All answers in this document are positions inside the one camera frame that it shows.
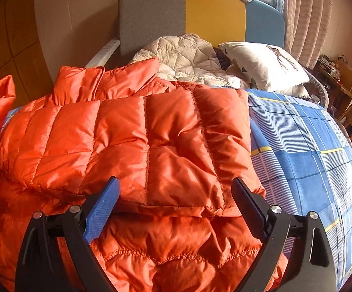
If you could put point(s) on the clear plastic bottle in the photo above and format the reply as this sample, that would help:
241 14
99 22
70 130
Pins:
314 99

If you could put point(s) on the orange down jacket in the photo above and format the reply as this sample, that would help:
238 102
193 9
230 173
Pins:
118 133

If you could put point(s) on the white printed pillow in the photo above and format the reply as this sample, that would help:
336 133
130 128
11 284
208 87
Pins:
261 64

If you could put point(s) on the grey padded bumper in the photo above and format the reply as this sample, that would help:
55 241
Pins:
320 88

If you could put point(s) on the white quilted blanket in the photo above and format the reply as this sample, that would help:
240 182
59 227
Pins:
182 57

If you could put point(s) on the grey yellow blue headboard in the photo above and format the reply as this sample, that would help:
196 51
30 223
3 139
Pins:
212 15

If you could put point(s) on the blue plaid bed sheet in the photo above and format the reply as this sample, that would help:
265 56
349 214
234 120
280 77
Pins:
300 164

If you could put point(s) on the wooden desk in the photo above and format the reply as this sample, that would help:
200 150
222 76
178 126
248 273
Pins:
343 79

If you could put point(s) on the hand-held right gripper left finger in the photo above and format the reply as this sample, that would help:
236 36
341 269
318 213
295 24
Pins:
103 206

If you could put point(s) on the white bed rail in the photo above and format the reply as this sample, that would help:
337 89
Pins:
104 51

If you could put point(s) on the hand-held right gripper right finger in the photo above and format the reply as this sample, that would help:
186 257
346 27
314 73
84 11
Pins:
249 202

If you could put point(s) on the beige patterned curtain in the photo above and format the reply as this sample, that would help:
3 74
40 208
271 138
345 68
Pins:
308 15

